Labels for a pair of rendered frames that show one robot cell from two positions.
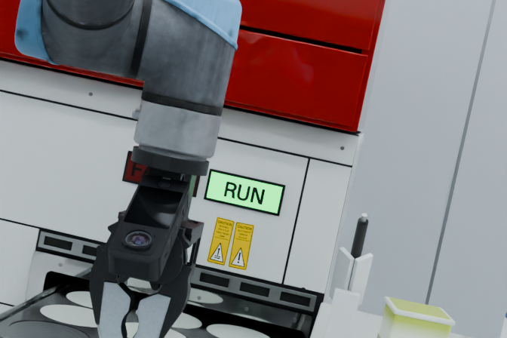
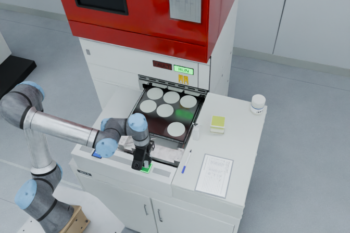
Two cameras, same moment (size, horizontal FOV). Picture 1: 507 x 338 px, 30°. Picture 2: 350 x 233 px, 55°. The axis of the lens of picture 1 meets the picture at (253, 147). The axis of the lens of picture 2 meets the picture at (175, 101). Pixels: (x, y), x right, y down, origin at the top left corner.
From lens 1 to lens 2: 1.21 m
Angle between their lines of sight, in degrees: 48
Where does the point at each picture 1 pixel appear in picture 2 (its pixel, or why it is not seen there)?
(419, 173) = not seen: outside the picture
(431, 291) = not seen: outside the picture
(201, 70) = (139, 136)
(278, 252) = (195, 81)
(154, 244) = (139, 166)
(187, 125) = (140, 143)
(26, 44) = not seen: hidden behind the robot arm
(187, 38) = (134, 132)
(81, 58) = not seen: hidden behind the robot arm
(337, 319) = (194, 134)
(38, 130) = (129, 54)
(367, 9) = (203, 36)
